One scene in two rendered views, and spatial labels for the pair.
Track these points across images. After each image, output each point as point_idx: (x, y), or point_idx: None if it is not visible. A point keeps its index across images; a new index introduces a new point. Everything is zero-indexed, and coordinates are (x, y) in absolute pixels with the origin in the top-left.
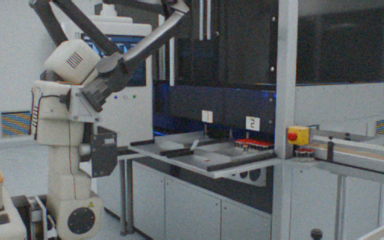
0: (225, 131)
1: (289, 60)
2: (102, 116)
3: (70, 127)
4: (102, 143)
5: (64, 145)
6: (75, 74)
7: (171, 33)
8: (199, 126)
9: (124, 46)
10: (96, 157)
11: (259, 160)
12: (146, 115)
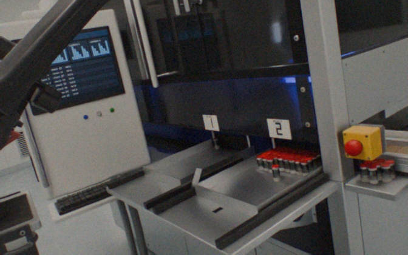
0: (240, 137)
1: (325, 16)
2: (73, 146)
3: None
4: (2, 253)
5: None
6: None
7: (82, 10)
8: (206, 133)
9: (81, 46)
10: None
11: (303, 195)
12: (133, 130)
